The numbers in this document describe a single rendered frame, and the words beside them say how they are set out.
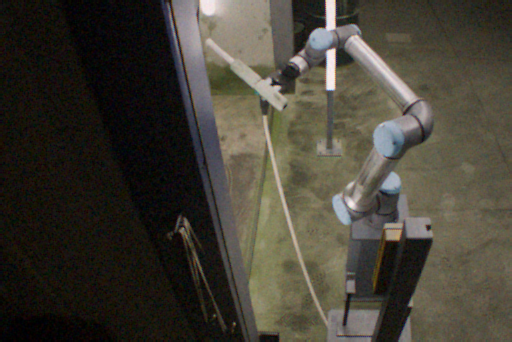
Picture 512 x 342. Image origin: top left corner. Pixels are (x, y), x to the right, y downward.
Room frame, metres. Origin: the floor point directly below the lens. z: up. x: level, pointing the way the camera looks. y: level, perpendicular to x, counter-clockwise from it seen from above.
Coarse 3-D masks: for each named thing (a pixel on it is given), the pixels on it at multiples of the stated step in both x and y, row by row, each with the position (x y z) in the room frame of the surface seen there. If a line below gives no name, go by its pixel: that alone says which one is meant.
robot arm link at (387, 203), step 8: (392, 176) 1.39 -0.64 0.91; (384, 184) 1.34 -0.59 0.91; (392, 184) 1.34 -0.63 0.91; (400, 184) 1.34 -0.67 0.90; (384, 192) 1.31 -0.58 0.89; (392, 192) 1.30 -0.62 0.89; (384, 200) 1.30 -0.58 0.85; (392, 200) 1.31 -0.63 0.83; (384, 208) 1.30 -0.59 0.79; (392, 208) 1.31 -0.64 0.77
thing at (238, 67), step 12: (216, 48) 1.73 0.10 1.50; (228, 60) 1.67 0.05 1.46; (240, 72) 1.59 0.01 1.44; (252, 72) 1.58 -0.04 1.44; (252, 84) 1.54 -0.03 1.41; (264, 84) 1.52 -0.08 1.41; (264, 96) 1.49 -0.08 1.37; (276, 96) 1.45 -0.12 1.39; (264, 108) 1.55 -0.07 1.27; (276, 108) 1.44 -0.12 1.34
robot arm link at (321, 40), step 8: (312, 32) 1.65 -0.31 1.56; (320, 32) 1.64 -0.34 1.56; (328, 32) 1.64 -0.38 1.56; (312, 40) 1.62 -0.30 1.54; (320, 40) 1.61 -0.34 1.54; (328, 40) 1.61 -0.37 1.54; (336, 40) 1.63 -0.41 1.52; (312, 48) 1.63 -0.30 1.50; (320, 48) 1.60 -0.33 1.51; (328, 48) 1.62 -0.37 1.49; (336, 48) 1.64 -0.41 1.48; (312, 56) 1.65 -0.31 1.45; (320, 56) 1.64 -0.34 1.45
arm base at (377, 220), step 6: (396, 210) 1.34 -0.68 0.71; (372, 216) 1.33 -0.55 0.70; (378, 216) 1.31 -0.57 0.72; (384, 216) 1.31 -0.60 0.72; (390, 216) 1.31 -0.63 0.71; (396, 216) 1.32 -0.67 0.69; (366, 222) 1.34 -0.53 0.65; (372, 222) 1.32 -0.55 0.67; (378, 222) 1.30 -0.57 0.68; (384, 222) 1.29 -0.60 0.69; (390, 222) 1.29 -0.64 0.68; (396, 222) 1.31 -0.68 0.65; (378, 228) 1.29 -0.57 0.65
